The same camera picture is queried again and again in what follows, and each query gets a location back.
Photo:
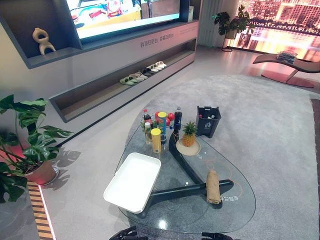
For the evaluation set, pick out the white slippers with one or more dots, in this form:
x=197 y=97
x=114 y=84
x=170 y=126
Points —
x=158 y=66

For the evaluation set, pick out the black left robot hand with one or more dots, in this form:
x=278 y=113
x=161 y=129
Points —
x=128 y=232

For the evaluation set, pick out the green chip can yellow lid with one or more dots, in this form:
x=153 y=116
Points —
x=162 y=126

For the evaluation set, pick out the glass coffee table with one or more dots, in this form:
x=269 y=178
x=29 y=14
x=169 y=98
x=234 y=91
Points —
x=220 y=212

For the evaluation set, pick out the large potted monstera plant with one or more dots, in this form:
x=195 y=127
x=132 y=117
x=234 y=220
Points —
x=22 y=140

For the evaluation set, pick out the brown lounge chair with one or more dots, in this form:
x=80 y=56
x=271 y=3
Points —
x=292 y=65

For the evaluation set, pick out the rolled tan cloth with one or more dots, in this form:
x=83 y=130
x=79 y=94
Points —
x=212 y=186

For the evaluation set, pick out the grey tv cabinet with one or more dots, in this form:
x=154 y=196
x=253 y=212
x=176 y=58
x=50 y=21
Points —
x=120 y=70

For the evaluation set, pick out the beige abstract sculpture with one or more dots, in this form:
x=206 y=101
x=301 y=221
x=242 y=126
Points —
x=42 y=41

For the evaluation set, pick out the stack of books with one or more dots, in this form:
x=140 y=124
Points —
x=287 y=55

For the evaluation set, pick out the pineapple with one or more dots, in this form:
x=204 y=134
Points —
x=189 y=136

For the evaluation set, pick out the cola bottle blue cap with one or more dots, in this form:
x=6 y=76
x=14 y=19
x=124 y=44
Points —
x=177 y=120

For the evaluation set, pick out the white rectangular plastic basket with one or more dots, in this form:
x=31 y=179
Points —
x=132 y=182

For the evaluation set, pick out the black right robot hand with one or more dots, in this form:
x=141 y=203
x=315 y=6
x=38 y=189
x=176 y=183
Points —
x=215 y=235

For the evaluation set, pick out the grey curtain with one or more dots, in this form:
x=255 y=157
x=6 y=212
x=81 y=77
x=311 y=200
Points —
x=211 y=22

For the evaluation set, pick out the black table base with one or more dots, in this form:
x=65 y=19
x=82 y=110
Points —
x=187 y=170

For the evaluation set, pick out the terracotta plant pot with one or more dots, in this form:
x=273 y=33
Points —
x=42 y=171

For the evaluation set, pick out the dark grey trash bin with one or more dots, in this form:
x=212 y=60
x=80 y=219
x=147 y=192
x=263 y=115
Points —
x=208 y=122

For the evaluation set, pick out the grey area rug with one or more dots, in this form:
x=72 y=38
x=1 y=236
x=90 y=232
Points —
x=275 y=140

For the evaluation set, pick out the cola bottle red cap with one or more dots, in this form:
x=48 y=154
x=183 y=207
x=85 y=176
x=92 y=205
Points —
x=146 y=118

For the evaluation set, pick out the round beige plate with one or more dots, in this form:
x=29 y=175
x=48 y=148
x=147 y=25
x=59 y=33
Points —
x=192 y=149

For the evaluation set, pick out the beige slippers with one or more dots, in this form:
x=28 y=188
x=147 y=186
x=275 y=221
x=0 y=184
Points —
x=138 y=75

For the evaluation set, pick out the small potted monstera plant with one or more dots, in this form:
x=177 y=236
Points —
x=231 y=22

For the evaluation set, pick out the large television screen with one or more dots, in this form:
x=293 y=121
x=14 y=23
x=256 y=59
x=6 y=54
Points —
x=125 y=15

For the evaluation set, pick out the dark green slippers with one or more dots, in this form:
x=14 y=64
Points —
x=147 y=71

